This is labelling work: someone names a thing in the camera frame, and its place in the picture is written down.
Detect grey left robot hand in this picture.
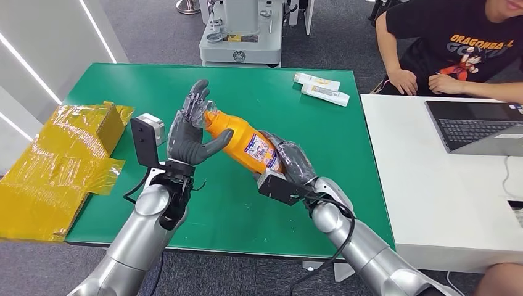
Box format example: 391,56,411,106
167,80,234,167

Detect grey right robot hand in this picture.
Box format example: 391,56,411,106
258,129,319,187

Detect orange detergent bottle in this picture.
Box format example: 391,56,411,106
203,109,285,175

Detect white tube carton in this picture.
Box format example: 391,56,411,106
301,83,350,108
292,72,341,92

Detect grey machine column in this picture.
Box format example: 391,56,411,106
199,0,285,68

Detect chrome stand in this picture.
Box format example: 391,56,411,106
175,0,202,15

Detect yellow wrapped cardboard box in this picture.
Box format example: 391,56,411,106
0,101,136,242

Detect white partition panel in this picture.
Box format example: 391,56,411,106
286,0,315,36

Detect white desk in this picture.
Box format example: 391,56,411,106
360,94,523,274

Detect black boots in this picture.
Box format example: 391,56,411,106
368,0,389,22

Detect dark grey laptop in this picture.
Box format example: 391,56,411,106
424,100,523,157

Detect person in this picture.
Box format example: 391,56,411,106
375,0,523,103

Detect black edged flat device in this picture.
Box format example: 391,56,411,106
506,199,523,228

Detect person's leg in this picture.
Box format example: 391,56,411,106
474,261,523,296

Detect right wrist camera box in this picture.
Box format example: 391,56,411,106
257,169,315,207

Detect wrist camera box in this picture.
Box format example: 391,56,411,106
130,113,167,168
257,169,315,207

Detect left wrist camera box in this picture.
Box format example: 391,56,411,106
130,113,167,168

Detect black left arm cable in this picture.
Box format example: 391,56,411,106
123,165,164,205

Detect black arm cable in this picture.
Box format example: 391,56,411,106
123,165,164,205
289,195,356,296

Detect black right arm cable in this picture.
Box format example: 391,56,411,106
289,195,356,296

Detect white cable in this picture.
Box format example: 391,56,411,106
501,155,523,201

